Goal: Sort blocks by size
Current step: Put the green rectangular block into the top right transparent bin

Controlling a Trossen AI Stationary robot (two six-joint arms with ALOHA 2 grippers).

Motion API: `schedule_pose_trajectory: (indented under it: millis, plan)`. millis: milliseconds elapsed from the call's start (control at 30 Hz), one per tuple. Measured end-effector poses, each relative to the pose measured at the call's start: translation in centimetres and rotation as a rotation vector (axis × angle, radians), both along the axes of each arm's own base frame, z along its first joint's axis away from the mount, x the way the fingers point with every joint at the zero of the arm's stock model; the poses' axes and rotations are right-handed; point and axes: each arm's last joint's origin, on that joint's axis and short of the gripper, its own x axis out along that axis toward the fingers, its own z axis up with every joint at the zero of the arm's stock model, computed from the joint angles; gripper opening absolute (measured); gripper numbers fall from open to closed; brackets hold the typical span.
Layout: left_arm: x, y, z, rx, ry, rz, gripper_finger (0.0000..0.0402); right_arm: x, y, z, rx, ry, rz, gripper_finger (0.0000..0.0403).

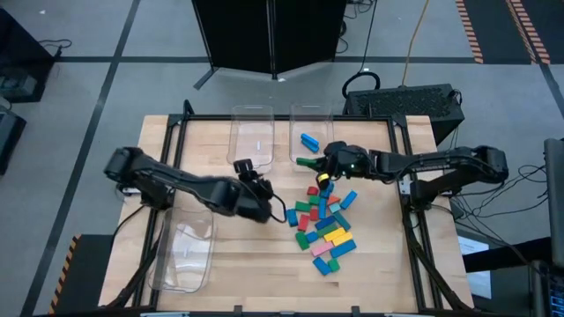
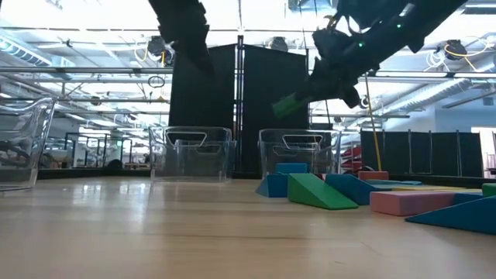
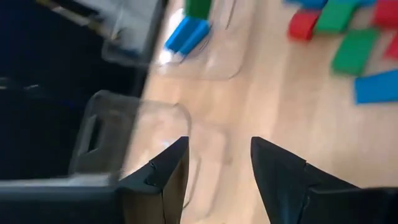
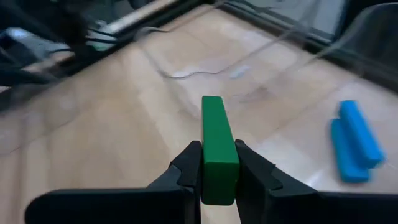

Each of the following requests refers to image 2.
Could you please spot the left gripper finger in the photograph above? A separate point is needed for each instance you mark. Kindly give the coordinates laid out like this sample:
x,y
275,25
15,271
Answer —
x,y
197,58

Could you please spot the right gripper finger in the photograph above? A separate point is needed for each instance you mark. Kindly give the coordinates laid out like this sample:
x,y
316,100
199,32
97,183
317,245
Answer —
x,y
315,93

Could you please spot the long green block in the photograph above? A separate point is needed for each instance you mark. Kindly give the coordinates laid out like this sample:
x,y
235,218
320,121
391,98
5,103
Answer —
x,y
286,106

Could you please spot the long blue block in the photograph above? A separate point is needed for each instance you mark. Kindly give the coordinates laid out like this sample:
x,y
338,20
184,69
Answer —
x,y
469,198
412,182
291,167

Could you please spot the clear plastic bin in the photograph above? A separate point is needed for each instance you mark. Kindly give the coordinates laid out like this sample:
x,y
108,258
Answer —
x,y
23,147
190,155
298,151

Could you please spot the blue half-cylinder block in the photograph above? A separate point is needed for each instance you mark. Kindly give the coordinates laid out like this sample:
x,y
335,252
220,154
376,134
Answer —
x,y
348,188

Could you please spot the long dark teal block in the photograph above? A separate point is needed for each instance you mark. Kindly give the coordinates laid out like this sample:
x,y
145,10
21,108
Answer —
x,y
383,182

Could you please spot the long yellow block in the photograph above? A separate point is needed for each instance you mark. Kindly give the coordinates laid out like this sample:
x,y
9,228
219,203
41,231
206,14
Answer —
x,y
418,188
465,190

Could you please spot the long pink block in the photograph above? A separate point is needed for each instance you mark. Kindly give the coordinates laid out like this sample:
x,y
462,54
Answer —
x,y
410,203

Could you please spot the small green block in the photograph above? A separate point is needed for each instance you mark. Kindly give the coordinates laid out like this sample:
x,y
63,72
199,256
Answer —
x,y
490,190

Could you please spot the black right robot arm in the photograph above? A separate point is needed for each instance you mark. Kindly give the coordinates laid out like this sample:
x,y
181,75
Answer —
x,y
418,23

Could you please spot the black partition panel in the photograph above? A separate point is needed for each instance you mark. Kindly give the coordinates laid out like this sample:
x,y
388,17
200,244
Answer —
x,y
275,77
201,100

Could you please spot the red shelving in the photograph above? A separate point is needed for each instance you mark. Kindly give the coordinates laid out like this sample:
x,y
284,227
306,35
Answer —
x,y
350,159

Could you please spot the green wedge block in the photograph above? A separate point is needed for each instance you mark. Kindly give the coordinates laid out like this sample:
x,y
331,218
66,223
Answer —
x,y
314,193

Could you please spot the medium blue block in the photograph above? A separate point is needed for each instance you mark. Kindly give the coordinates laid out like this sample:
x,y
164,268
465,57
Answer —
x,y
273,186

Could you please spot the grey overhead pipe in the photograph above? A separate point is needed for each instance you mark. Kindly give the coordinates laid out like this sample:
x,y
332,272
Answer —
x,y
77,70

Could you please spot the low black partition fence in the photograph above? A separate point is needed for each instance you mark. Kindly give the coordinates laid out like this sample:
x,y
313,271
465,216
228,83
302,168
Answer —
x,y
418,155

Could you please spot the black-framed workstation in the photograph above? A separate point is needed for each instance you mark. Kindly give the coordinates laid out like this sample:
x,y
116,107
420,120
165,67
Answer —
x,y
97,151

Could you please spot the blue wedge block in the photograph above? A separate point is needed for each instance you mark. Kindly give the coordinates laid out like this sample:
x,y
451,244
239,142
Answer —
x,y
465,219

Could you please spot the silver ventilation duct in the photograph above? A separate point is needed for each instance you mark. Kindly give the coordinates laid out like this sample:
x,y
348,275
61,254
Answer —
x,y
445,91

